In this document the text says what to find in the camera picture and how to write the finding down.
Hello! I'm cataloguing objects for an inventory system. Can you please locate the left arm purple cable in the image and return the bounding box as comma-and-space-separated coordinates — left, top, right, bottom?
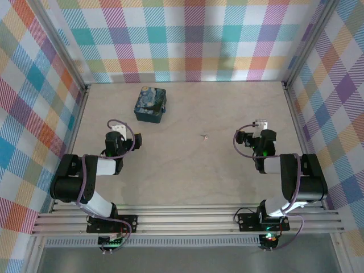
75, 119, 135, 248

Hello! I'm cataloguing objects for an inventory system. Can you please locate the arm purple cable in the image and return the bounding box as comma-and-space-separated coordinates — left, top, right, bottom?
75, 119, 135, 248
233, 121, 305, 251

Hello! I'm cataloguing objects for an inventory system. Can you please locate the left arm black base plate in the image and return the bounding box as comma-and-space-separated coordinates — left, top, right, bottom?
86, 214, 139, 234

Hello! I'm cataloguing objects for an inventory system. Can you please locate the aluminium rail frame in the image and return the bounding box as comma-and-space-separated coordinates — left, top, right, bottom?
31, 203, 345, 237

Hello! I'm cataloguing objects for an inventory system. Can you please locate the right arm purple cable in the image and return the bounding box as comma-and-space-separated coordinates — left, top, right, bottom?
233, 121, 305, 251

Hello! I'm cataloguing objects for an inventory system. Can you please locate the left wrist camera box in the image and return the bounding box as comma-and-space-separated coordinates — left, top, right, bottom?
109, 124, 127, 140

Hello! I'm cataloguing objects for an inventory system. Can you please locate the blue starry painted box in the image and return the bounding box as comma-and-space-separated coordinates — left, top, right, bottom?
133, 86, 167, 125

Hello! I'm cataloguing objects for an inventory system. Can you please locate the grey slotted cable duct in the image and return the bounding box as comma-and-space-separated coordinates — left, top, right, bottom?
45, 237, 262, 248

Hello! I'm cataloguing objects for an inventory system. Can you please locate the aluminium side rail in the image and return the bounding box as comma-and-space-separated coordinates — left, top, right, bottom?
48, 84, 92, 213
283, 81, 330, 210

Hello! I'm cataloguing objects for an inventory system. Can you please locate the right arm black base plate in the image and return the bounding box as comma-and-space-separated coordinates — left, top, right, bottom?
237, 213, 291, 231

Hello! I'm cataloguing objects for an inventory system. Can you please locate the aluminium corner post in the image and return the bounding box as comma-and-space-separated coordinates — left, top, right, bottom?
28, 0, 92, 92
284, 0, 342, 86

